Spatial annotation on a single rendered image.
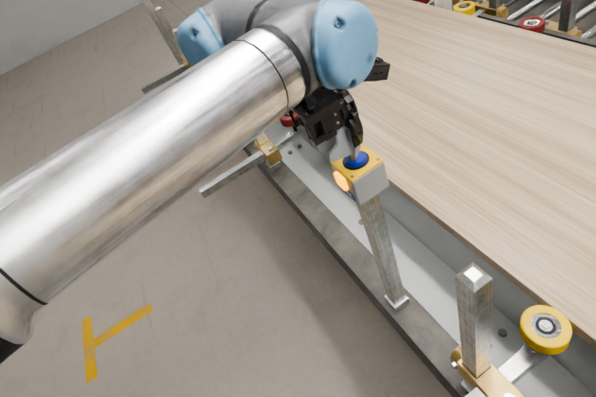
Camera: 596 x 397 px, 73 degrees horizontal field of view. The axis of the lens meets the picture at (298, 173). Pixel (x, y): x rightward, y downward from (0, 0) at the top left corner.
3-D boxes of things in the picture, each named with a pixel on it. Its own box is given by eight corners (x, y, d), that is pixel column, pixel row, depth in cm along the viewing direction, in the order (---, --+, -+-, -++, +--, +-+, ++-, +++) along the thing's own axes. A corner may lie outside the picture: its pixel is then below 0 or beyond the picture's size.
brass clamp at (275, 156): (270, 167, 147) (265, 156, 144) (255, 150, 157) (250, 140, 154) (284, 158, 148) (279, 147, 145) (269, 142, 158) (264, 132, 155)
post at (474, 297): (477, 402, 86) (474, 290, 54) (464, 387, 88) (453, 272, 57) (490, 392, 86) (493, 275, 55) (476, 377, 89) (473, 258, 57)
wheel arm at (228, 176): (206, 200, 145) (199, 192, 142) (202, 195, 147) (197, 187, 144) (305, 137, 152) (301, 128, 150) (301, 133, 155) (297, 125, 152)
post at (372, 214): (396, 312, 104) (361, 199, 74) (384, 299, 107) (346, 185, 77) (410, 302, 104) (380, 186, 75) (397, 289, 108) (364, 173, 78)
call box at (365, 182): (360, 209, 73) (351, 180, 68) (339, 189, 78) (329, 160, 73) (390, 188, 74) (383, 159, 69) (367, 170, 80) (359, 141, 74)
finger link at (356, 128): (342, 140, 68) (329, 98, 62) (350, 134, 68) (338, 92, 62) (358, 152, 64) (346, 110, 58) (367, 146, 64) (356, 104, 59)
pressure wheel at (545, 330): (568, 373, 76) (578, 348, 68) (521, 369, 78) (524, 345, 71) (559, 330, 81) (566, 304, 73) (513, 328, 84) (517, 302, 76)
